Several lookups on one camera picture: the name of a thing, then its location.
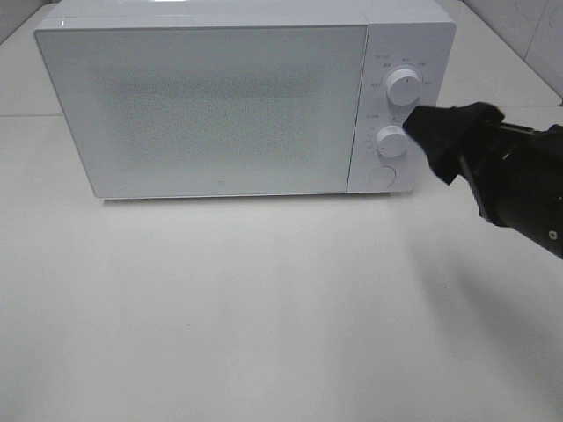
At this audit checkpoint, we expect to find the white microwave door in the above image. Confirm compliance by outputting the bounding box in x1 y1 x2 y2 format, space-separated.
36 25 367 199

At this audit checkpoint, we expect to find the upper white power knob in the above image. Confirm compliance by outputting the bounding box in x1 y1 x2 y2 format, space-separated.
384 66 423 106

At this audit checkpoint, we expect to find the white timer knob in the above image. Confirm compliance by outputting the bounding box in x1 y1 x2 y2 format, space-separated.
372 125 408 158

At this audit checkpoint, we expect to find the white microwave oven body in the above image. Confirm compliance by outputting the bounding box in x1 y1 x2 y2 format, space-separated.
34 1 456 194

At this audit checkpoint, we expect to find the round white door button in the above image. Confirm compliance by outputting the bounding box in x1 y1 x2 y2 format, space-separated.
369 165 397 192

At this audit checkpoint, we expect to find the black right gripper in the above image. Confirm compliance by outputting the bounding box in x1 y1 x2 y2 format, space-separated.
403 102 562 258

